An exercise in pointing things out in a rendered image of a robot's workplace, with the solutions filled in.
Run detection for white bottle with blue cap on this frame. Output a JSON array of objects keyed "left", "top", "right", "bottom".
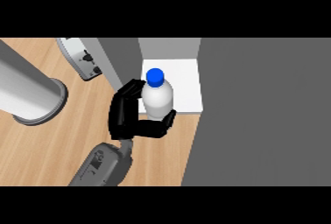
[{"left": 140, "top": 67, "right": 174, "bottom": 122}]

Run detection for pale grey toaster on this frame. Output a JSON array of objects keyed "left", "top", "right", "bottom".
[{"left": 56, "top": 38, "right": 105, "bottom": 81}]

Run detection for dark grey cabinet door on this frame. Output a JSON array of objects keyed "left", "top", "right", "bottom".
[{"left": 180, "top": 38, "right": 331, "bottom": 187}]

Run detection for grey cabinet with white shelf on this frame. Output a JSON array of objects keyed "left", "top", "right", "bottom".
[{"left": 78, "top": 38, "right": 204, "bottom": 116}]

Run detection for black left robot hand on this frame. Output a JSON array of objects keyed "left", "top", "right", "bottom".
[{"left": 108, "top": 78, "right": 179, "bottom": 141}]

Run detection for grey cylindrical appliance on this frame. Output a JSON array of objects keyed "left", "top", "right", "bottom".
[{"left": 0, "top": 38, "right": 69, "bottom": 127}]

